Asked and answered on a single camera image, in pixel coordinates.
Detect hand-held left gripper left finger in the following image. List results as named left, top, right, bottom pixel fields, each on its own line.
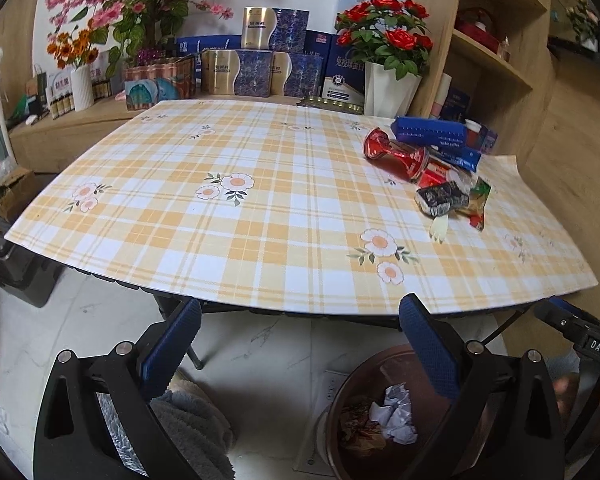
left=34, top=299, right=202, bottom=480

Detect blue snack wrapper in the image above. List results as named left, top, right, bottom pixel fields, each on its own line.
left=430, top=142, right=483, bottom=171

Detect green and red wrapper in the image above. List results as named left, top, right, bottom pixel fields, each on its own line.
left=462, top=177, right=493, bottom=231

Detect cream plastic fork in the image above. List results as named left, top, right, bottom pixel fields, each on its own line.
left=429, top=215, right=451, bottom=243

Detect person's left leg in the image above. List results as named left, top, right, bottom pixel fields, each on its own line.
left=150, top=377, right=236, bottom=480

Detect dark blue printed packet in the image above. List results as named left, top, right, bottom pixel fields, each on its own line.
left=391, top=116, right=468, bottom=147

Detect crumpled white paper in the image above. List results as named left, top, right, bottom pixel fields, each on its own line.
left=369, top=384, right=418, bottom=445

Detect stack of paper cups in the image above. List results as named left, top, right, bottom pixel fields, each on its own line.
left=430, top=72, right=453, bottom=118

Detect black case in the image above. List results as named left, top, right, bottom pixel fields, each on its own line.
left=0, top=220, right=63, bottom=308

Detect dark blue printed box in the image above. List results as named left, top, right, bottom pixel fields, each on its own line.
left=442, top=87, right=471, bottom=122

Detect beige slipper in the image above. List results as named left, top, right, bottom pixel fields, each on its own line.
left=172, top=367, right=206, bottom=396

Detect dark snack wrapper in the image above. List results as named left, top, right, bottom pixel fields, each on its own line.
left=415, top=182, right=470, bottom=218

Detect pink blossom plant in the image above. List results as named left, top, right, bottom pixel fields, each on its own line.
left=45, top=0, right=233, bottom=76

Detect pack of small brown bottles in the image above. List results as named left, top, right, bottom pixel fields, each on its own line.
left=47, top=80, right=76, bottom=120

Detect wide blue box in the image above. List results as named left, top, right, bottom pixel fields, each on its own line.
left=176, top=35, right=243, bottom=61

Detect white faceted flower pot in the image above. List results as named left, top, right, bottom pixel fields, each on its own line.
left=364, top=62, right=423, bottom=118

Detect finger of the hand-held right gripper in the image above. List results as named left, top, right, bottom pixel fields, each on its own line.
left=532, top=297, right=600, bottom=344

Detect wooden shelf unit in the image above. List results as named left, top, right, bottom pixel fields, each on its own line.
left=410, top=0, right=551, bottom=126

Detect crumpled brown wrapper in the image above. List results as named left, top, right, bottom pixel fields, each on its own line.
left=339, top=397, right=387, bottom=458

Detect small dark blue box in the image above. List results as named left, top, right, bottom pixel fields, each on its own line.
left=305, top=30, right=338, bottom=56

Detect potted pale flowers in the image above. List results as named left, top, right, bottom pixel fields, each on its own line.
left=565, top=0, right=600, bottom=51

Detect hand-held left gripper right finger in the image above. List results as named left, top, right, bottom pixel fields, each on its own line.
left=399, top=294, right=566, bottom=480

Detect gold blister tray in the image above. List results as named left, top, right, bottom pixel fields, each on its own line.
left=300, top=96, right=365, bottom=113

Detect gold and blue gift box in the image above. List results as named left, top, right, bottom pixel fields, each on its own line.
left=242, top=6, right=311, bottom=53
left=270, top=51, right=325, bottom=97
left=201, top=49, right=273, bottom=97

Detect orange artificial flowers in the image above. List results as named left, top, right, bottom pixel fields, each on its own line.
left=47, top=30, right=108, bottom=68

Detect blue box with white label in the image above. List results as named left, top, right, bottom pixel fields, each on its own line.
left=322, top=35, right=368, bottom=108

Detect person's right hand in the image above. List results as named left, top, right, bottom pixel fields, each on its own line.
left=552, top=374, right=600, bottom=423

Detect red rose bouquet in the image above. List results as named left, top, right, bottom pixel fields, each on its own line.
left=336, top=0, right=433, bottom=81

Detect cardboard box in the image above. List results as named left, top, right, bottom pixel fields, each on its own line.
left=0, top=167, right=41, bottom=221

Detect brown round trash bin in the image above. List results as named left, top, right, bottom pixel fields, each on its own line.
left=325, top=345, right=521, bottom=480

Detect folding table with plaid cloth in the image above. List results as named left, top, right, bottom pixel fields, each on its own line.
left=4, top=99, right=600, bottom=317

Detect copper striped planter box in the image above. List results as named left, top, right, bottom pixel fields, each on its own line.
left=125, top=57, right=198, bottom=111

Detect white ribbed vase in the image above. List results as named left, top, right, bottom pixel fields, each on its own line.
left=70, top=65, right=96, bottom=112

